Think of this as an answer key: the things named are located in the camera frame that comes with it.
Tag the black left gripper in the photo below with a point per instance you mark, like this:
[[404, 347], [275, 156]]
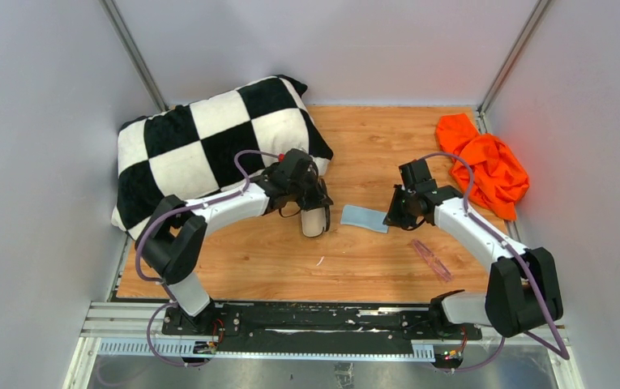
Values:
[[318, 198]]

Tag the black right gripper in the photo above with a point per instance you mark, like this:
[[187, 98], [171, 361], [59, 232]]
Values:
[[394, 217]]

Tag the black glasses case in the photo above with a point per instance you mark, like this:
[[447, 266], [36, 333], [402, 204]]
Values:
[[315, 222]]

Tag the pink transparent sunglasses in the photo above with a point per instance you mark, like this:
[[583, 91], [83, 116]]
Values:
[[432, 260]]

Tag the light blue cleaning cloth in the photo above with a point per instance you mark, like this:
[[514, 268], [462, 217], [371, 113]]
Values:
[[364, 218]]

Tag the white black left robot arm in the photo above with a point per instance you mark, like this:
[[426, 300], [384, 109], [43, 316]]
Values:
[[172, 241]]

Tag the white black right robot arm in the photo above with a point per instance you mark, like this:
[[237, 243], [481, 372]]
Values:
[[522, 291]]

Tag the orange crumpled cloth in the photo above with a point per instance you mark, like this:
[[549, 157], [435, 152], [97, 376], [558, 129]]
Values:
[[500, 180]]

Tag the black white checkered pillow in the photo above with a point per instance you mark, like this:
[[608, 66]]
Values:
[[206, 147]]

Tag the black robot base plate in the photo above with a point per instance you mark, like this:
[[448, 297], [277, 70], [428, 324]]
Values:
[[307, 328]]

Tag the aluminium frame rail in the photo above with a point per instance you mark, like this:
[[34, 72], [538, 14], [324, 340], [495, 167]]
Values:
[[122, 30]]

